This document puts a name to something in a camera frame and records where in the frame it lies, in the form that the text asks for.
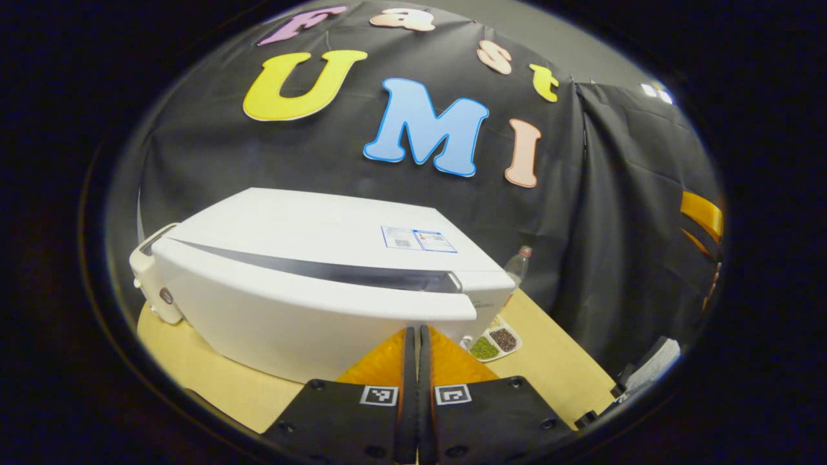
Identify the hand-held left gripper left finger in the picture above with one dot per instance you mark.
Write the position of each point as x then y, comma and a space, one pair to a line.
408, 413

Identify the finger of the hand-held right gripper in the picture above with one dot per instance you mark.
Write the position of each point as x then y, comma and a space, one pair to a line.
703, 213

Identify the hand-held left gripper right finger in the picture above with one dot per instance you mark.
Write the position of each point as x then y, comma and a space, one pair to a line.
425, 413

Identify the white microwave oven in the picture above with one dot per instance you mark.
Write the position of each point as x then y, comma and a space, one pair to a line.
310, 226

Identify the divided white bean dish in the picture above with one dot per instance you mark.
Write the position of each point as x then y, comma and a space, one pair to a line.
494, 342

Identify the black backdrop cloth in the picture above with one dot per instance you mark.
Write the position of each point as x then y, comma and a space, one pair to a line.
581, 226

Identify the small ceiling light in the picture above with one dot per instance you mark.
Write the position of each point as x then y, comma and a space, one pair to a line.
656, 92

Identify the clear red label bottle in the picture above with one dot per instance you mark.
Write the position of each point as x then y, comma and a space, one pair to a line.
518, 271

